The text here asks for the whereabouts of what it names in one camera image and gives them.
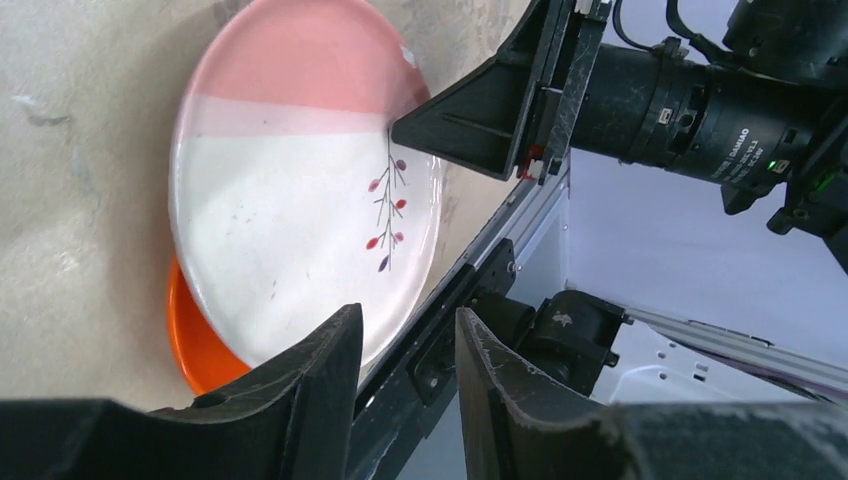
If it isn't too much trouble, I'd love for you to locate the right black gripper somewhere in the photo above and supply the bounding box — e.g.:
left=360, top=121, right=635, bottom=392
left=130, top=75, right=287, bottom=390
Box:
left=390, top=1, right=612, bottom=185

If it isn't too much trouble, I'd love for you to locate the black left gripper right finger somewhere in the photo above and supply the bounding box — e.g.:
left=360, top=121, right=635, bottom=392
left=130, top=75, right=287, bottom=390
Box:
left=455, top=308, right=847, bottom=479

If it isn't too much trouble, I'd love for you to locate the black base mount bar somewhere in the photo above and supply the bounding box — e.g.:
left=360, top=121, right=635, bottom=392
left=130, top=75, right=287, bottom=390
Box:
left=344, top=238, right=516, bottom=479

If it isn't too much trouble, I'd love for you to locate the aluminium frame rail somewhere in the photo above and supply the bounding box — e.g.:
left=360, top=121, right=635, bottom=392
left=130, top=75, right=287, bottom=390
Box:
left=457, top=158, right=848, bottom=399

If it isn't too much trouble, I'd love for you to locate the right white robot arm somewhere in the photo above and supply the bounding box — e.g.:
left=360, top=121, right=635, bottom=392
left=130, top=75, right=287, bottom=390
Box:
left=391, top=1, right=847, bottom=479

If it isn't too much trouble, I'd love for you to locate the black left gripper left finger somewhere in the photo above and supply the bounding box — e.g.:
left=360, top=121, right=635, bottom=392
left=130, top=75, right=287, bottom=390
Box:
left=1, top=304, right=363, bottom=479

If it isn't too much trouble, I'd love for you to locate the cream bottom plate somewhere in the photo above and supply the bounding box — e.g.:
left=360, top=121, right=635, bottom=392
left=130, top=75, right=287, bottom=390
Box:
left=170, top=1, right=443, bottom=367

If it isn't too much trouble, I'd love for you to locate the orange plate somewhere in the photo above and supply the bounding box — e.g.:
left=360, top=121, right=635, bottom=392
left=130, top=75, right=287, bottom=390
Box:
left=165, top=257, right=251, bottom=395

